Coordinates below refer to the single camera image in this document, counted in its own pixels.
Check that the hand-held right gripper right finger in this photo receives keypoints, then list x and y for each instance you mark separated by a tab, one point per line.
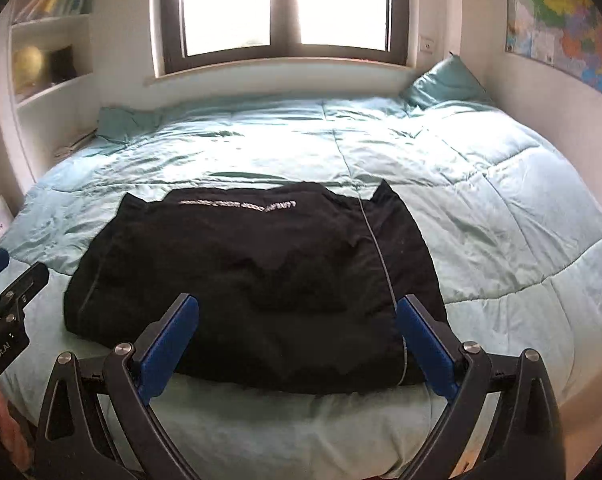
426	345

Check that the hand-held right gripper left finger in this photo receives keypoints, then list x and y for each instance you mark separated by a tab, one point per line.
171	345

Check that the black jacket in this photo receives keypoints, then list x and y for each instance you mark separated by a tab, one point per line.
256	270

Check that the person's left hand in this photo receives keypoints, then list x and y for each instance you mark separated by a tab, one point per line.
6	420

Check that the light blue quilted comforter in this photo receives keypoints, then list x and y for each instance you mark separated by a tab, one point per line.
481	210

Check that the teal pillow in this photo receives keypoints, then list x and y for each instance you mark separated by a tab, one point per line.
126	122
446	82

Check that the yellow round object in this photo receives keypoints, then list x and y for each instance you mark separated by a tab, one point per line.
28	67

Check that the small black object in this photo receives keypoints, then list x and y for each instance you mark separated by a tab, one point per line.
62	65

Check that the dark framed window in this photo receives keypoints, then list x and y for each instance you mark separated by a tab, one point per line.
286	10

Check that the white wall shelf unit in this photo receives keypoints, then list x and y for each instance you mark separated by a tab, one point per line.
31	95

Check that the white wall socket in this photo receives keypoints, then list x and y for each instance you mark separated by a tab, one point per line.
427	44

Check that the colourful wall map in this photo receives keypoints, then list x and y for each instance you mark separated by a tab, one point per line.
566	20

